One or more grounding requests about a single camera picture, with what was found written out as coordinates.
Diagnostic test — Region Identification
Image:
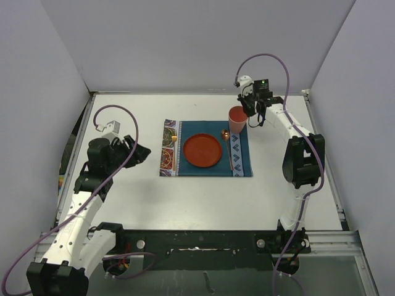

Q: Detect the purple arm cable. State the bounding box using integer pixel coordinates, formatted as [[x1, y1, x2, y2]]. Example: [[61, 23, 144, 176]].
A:
[[235, 53, 325, 296], [0, 104, 158, 296]]

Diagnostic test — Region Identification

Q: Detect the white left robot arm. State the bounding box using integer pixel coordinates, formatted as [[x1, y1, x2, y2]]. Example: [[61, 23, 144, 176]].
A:
[[27, 120, 151, 295]]

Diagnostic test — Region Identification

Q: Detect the pink plastic cup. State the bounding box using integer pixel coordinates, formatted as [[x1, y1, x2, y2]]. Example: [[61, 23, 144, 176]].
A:
[[228, 106, 248, 134]]

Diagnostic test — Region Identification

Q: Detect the red round plate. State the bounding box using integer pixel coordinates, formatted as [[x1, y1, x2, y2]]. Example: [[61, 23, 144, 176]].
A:
[[183, 133, 222, 168]]

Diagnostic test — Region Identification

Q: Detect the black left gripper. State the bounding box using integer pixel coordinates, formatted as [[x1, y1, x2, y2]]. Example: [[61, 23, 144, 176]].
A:
[[106, 135, 149, 173]]

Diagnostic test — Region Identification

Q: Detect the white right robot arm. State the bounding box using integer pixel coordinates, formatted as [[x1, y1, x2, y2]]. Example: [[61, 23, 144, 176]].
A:
[[235, 75, 325, 231]]

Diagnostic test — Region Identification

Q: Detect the copper spoon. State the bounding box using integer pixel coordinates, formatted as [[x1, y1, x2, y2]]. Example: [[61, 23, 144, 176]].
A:
[[221, 129, 233, 171]]

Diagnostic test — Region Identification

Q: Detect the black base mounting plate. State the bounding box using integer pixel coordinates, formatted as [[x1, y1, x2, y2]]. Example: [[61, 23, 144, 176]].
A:
[[88, 230, 311, 278]]

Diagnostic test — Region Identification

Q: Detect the aluminium front rail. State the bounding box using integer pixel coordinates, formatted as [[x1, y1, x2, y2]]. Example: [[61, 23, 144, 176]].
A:
[[33, 229, 364, 258]]

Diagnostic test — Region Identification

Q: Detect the blue patterned placemat cloth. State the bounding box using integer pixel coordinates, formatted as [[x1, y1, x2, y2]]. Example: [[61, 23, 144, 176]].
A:
[[159, 119, 253, 177]]

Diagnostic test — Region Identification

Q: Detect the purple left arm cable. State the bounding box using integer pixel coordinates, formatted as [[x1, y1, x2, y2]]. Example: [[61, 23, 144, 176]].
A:
[[0, 104, 158, 296]]

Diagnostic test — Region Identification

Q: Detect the copper fork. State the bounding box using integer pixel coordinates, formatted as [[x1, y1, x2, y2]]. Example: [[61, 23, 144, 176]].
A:
[[172, 133, 178, 171]]

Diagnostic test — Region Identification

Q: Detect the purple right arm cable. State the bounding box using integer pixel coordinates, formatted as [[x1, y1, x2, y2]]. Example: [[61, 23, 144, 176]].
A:
[[235, 53, 325, 296]]

